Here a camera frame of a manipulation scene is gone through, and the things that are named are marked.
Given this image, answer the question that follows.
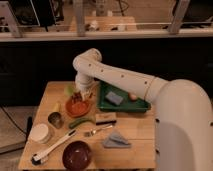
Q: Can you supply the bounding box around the dark red grape bunch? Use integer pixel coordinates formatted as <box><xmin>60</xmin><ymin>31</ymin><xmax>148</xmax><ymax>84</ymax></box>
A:
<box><xmin>71</xmin><ymin>92</ymin><xmax>83</xmax><ymax>103</ymax></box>

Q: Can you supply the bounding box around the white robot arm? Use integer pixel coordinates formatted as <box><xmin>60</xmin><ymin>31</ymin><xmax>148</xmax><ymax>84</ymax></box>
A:
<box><xmin>73</xmin><ymin>48</ymin><xmax>213</xmax><ymax>171</ymax></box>

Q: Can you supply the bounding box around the orange red bowl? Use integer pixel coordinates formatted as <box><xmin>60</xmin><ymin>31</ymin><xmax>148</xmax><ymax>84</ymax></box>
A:
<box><xmin>65</xmin><ymin>97</ymin><xmax>91</xmax><ymax>118</ymax></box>

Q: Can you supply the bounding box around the dark maroon bowl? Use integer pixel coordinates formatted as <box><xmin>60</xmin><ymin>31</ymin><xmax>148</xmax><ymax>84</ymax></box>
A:
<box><xmin>62</xmin><ymin>141</ymin><xmax>92</xmax><ymax>171</ymax></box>

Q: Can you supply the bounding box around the light green cup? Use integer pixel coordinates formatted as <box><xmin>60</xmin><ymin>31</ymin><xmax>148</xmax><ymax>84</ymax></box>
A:
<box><xmin>64</xmin><ymin>85</ymin><xmax>76</xmax><ymax>96</ymax></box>

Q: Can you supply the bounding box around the blue sponge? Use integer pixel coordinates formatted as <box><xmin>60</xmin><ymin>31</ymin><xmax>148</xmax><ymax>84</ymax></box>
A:
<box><xmin>105</xmin><ymin>91</ymin><xmax>123</xmax><ymax>106</ymax></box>

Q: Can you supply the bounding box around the yellow banana piece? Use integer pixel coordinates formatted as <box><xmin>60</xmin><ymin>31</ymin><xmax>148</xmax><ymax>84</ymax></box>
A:
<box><xmin>52</xmin><ymin>102</ymin><xmax>61</xmax><ymax>112</ymax></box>

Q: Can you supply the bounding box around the green cucumber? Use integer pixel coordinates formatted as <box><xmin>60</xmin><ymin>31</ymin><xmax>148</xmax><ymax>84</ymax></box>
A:
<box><xmin>68</xmin><ymin>117</ymin><xmax>95</xmax><ymax>129</ymax></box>

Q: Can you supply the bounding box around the steel measuring cup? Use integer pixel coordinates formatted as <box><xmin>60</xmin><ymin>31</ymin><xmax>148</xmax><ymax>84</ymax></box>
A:
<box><xmin>48</xmin><ymin>112</ymin><xmax>63</xmax><ymax>129</ymax></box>

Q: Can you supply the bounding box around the silver fork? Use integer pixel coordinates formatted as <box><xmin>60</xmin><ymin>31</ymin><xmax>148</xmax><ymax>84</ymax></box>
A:
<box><xmin>83</xmin><ymin>124</ymin><xmax>113</xmax><ymax>137</ymax></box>

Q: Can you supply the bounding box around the red yellow peach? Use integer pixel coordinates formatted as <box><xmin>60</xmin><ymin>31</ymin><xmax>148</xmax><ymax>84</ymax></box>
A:
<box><xmin>129</xmin><ymin>93</ymin><xmax>138</xmax><ymax>101</ymax></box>

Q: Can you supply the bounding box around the green plastic tray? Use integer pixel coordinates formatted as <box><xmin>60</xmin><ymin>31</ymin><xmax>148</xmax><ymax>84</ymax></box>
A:
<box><xmin>97</xmin><ymin>81</ymin><xmax>151</xmax><ymax>113</ymax></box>

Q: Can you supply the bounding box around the grey folded cloth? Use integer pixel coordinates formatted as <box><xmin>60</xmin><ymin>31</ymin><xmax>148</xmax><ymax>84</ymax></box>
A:
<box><xmin>102</xmin><ymin>131</ymin><xmax>131</xmax><ymax>148</ymax></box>

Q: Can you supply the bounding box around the white round container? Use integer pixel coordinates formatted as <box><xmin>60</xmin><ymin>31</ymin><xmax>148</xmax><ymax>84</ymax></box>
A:
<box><xmin>29</xmin><ymin>123</ymin><xmax>51</xmax><ymax>143</ymax></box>

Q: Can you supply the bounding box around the white dish brush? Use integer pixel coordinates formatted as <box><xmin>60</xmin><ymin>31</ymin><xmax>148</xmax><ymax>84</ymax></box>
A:
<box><xmin>31</xmin><ymin>130</ymin><xmax>76</xmax><ymax>165</ymax></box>

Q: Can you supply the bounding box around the wooden block with black handle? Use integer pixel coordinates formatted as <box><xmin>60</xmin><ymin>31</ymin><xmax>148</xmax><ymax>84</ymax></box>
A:
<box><xmin>95</xmin><ymin>112</ymin><xmax>117</xmax><ymax>125</ymax></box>

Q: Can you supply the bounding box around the black cable left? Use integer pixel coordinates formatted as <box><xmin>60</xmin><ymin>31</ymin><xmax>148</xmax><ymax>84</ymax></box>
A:
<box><xmin>0</xmin><ymin>105</ymin><xmax>28</xmax><ymax>136</ymax></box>

